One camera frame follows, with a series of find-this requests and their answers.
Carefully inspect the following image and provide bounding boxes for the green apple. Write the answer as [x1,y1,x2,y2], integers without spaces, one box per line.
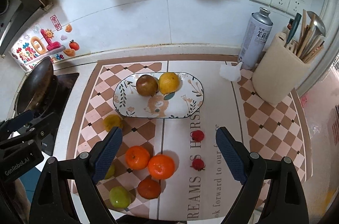
[109,186,132,209]
[105,164,115,180]

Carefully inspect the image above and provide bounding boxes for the orange tangerine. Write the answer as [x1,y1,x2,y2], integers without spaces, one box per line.
[148,154,175,180]
[125,146,151,170]

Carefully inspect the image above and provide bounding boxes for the red cherry tomato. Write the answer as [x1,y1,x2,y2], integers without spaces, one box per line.
[191,159,205,171]
[191,130,204,142]

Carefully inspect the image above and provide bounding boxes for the yellow lemon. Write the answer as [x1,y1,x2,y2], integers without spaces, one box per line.
[103,114,123,132]

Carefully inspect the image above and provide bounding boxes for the green apple front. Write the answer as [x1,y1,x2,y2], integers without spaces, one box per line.
[109,186,132,209]

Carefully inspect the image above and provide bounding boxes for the dark orange persimmon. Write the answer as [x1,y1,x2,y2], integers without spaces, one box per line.
[137,178,161,200]

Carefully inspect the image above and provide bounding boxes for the brown red apple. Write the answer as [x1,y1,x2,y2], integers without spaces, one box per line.
[136,75,158,97]

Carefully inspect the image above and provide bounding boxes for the yellow orange fruit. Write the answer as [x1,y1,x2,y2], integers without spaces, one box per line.
[158,72,180,95]

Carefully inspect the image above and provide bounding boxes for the black frying pan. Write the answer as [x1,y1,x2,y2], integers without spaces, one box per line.
[14,56,53,114]

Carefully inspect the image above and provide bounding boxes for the checkered table runner cloth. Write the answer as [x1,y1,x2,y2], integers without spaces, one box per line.
[64,55,308,221]

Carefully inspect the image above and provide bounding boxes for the black gas stove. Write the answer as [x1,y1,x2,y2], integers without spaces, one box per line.
[10,72,80,157]

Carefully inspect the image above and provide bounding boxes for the floral oval ceramic plate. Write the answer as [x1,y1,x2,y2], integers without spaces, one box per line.
[113,72,204,118]

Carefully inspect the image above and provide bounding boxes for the white crumpled tissue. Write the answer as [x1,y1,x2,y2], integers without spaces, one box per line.
[220,62,242,82]

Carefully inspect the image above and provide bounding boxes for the cream utensil holder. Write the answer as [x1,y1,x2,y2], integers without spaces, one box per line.
[252,32,311,105]

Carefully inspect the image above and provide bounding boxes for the grey spray can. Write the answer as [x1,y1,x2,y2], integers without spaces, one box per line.
[238,7,273,70]

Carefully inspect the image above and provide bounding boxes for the utensils in holder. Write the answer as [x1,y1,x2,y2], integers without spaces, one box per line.
[284,10,326,64]

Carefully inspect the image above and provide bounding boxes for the colourful wall sticker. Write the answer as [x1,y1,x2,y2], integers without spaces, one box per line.
[9,14,81,72]

